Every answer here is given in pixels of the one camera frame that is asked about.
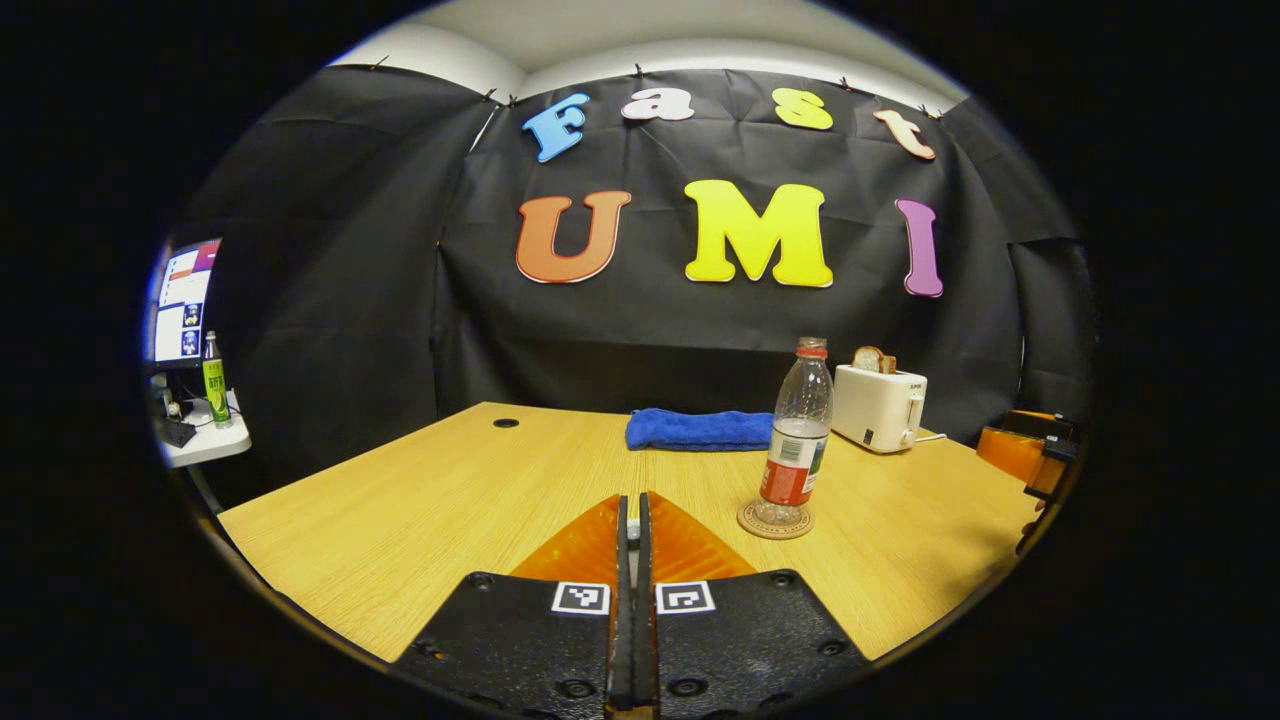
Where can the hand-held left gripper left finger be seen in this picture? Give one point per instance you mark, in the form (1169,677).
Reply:
(620,640)

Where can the white side table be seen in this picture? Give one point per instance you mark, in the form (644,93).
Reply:
(215,445)

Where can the round wooden coaster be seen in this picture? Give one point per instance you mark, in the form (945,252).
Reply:
(746,522)

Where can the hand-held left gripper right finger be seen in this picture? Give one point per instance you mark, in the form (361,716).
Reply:
(646,640)

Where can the clear plastic water bottle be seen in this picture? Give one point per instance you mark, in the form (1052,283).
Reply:
(795,470)

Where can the blue towel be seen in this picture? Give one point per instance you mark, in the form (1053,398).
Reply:
(690,430)

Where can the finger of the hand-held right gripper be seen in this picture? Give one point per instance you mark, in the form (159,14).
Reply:
(1040,425)
(1010,455)

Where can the white toaster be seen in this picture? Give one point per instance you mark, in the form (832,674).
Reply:
(875,410)

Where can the green drink bottle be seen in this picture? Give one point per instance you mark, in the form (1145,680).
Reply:
(216,390)

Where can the bread slice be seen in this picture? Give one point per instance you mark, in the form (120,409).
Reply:
(868,360)

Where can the computer monitor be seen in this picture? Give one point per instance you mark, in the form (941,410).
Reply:
(185,300)

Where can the black keyboard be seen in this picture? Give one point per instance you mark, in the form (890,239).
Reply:
(178,433)

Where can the black backdrop cloth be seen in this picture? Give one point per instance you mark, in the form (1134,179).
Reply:
(350,300)

